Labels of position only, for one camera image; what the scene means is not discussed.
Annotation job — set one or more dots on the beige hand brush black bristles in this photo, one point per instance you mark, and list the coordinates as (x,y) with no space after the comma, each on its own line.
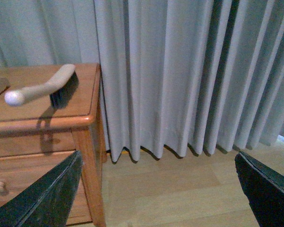
(60,89)

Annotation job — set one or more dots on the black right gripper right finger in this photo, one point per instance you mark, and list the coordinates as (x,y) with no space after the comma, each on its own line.
(264,188)

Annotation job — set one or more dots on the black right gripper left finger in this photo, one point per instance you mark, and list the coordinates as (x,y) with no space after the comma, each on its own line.
(48,201)

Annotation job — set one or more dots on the wooden nightstand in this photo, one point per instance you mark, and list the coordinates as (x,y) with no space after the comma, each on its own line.
(35,137)

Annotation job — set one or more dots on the grey pleated curtain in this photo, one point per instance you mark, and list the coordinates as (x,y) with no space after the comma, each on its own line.
(179,73)

